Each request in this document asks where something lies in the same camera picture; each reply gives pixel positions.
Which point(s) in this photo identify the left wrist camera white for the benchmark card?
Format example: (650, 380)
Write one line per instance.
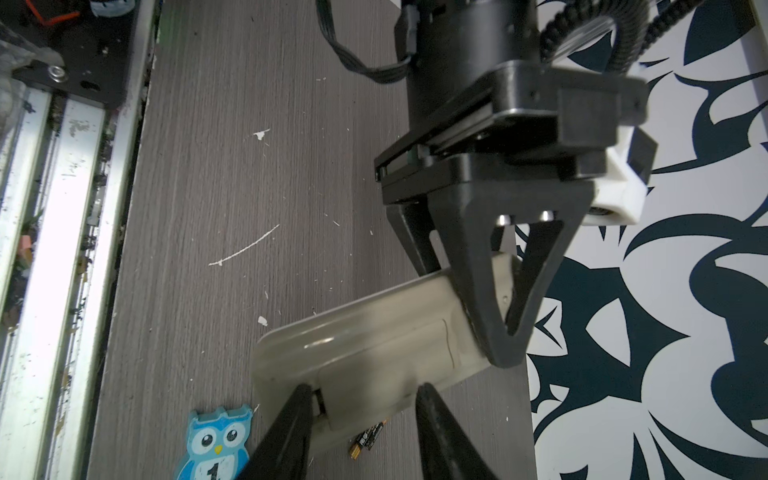
(621, 192)

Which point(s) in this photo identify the blue owl figure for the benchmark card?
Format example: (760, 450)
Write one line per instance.
(216, 444)

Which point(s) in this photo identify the white remote control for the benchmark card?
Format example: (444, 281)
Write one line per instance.
(365, 360)

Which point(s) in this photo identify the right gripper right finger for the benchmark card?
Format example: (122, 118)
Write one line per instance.
(446, 452)

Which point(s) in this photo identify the black gold battery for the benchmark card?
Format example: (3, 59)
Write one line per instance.
(365, 440)

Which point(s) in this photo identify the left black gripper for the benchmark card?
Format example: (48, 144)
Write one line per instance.
(510, 126)

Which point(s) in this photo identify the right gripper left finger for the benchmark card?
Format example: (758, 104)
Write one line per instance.
(283, 453)

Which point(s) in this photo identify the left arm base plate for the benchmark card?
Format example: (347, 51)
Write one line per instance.
(81, 49)

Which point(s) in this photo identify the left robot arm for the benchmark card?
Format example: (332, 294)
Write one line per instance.
(505, 238)

